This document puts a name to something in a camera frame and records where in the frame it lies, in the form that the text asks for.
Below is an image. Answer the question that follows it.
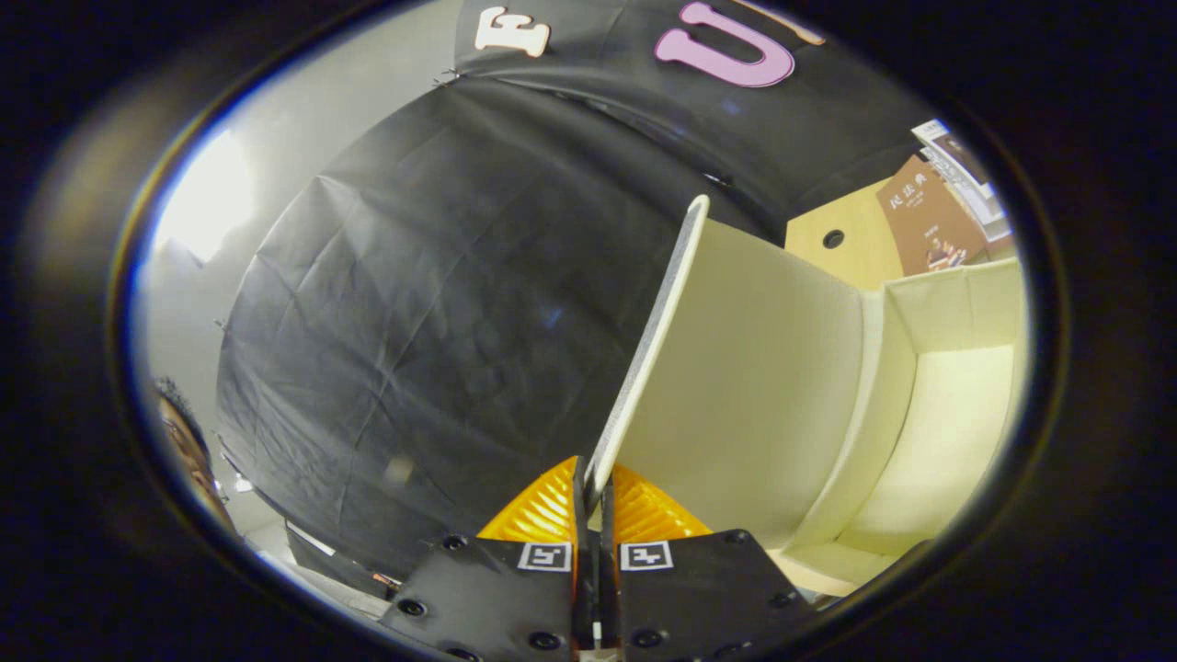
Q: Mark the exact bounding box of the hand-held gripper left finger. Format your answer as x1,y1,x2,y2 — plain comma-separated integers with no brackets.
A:
379,455,594,662

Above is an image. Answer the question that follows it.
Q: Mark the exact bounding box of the grey storage box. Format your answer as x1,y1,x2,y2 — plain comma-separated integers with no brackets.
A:
584,194,1030,599

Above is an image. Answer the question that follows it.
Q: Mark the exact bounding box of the ceiling light panel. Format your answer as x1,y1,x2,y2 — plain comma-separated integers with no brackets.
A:
154,129,260,265

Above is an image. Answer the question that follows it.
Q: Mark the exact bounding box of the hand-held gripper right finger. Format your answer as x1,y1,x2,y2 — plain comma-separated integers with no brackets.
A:
600,462,817,662

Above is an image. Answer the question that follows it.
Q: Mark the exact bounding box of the person's head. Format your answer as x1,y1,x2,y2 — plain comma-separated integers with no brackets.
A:
150,375,235,536

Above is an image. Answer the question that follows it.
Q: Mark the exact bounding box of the black backdrop cloth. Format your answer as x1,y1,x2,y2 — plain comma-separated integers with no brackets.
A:
216,0,930,585

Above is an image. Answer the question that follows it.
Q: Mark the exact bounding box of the brown cover book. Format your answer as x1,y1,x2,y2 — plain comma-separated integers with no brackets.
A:
874,154,990,278

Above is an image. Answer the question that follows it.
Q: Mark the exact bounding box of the white portrait cover book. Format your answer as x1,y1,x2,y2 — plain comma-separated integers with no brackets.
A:
912,118,1011,242

